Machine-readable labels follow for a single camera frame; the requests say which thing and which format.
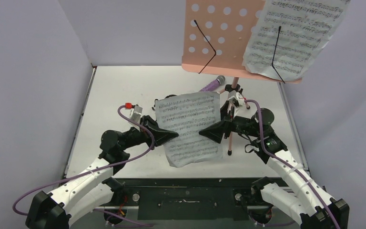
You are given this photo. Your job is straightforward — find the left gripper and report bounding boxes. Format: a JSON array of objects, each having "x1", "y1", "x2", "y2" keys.
[{"x1": 119, "y1": 115, "x2": 179, "y2": 151}]

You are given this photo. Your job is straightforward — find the sheet music page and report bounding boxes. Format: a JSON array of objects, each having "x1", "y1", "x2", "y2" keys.
[
  {"x1": 242, "y1": 0, "x2": 350, "y2": 82},
  {"x1": 155, "y1": 92, "x2": 223, "y2": 168}
]

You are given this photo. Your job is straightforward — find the pink music stand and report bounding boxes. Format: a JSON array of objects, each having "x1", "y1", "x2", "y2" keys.
[{"x1": 182, "y1": 0, "x2": 304, "y2": 159}]

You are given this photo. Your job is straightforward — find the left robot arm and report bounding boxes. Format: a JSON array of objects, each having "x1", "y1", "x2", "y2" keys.
[{"x1": 25, "y1": 115, "x2": 178, "y2": 229}]

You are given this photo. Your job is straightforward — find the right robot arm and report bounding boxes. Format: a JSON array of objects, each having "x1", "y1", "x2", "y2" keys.
[{"x1": 199, "y1": 100, "x2": 350, "y2": 229}]

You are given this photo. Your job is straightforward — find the black mini tripod mic stand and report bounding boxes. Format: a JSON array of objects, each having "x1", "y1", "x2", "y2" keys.
[{"x1": 152, "y1": 94, "x2": 176, "y2": 111}]

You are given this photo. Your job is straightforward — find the purple glitter microphone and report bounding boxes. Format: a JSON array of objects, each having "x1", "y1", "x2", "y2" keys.
[{"x1": 200, "y1": 75, "x2": 225, "y2": 92}]

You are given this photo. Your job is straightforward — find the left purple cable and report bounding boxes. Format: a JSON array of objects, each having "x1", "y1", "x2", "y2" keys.
[{"x1": 12, "y1": 105, "x2": 156, "y2": 228}]

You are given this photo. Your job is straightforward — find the purple cable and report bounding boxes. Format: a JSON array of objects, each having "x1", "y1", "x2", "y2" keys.
[
  {"x1": 244, "y1": 99, "x2": 342, "y2": 229},
  {"x1": 12, "y1": 105, "x2": 156, "y2": 228}
]

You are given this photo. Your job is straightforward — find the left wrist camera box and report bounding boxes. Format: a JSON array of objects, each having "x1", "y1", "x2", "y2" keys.
[{"x1": 125, "y1": 103, "x2": 143, "y2": 124}]

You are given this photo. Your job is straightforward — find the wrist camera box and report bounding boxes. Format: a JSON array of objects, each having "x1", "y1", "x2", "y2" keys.
[
  {"x1": 125, "y1": 103, "x2": 143, "y2": 124},
  {"x1": 227, "y1": 91, "x2": 246, "y2": 110}
]

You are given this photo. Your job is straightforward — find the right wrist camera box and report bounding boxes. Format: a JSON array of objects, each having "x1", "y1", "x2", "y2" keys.
[{"x1": 227, "y1": 91, "x2": 246, "y2": 110}]

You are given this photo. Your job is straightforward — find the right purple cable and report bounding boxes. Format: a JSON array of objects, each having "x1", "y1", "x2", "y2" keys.
[{"x1": 244, "y1": 99, "x2": 342, "y2": 229}]

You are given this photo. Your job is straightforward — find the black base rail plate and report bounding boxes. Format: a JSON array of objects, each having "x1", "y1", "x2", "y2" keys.
[{"x1": 60, "y1": 177, "x2": 285, "y2": 221}]

